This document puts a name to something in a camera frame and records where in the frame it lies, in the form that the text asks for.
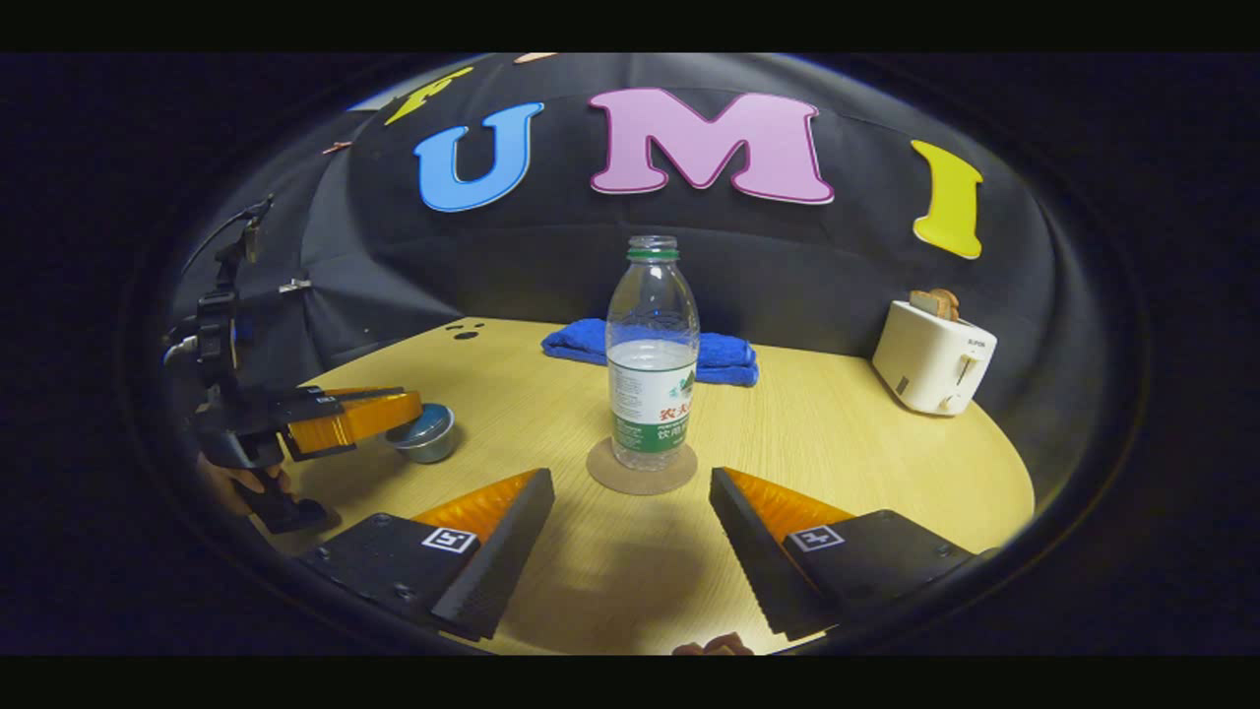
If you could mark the teal teacup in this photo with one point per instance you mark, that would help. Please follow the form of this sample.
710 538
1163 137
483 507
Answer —
428 448

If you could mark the clear plastic water bottle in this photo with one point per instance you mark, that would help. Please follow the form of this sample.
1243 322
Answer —
652 364

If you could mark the red clip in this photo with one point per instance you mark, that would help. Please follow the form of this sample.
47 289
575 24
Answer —
337 147

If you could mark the folded blue towel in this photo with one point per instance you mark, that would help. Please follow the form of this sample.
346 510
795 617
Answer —
728 359

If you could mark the brown round coaster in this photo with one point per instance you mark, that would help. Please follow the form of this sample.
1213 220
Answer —
610 478

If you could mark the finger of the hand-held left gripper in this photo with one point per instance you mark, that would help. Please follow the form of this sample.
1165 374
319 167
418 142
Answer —
354 423
345 394

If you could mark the toasted bread slice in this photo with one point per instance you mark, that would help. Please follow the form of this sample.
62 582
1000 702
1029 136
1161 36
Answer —
951 303
925 302

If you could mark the white clip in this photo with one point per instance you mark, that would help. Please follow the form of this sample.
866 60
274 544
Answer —
293 286

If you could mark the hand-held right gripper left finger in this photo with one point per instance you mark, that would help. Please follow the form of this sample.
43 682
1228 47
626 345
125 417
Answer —
502 561

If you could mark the white toaster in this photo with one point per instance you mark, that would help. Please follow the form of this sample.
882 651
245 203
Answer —
930 364

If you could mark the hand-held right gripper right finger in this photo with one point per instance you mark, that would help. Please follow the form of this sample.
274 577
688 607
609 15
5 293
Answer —
753 561

